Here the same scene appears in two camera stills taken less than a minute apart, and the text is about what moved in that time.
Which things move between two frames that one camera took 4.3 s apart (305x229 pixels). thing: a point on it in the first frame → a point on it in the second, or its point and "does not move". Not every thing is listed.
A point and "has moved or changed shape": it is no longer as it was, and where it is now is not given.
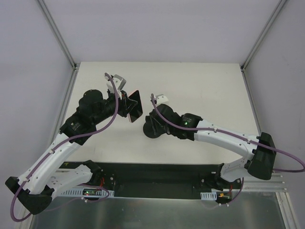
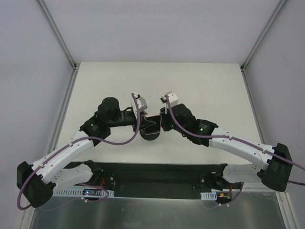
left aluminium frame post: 57,33 does not move
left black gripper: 123,106 → 138,122
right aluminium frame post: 245,64 does not move
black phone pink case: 137,111 has moved or changed shape
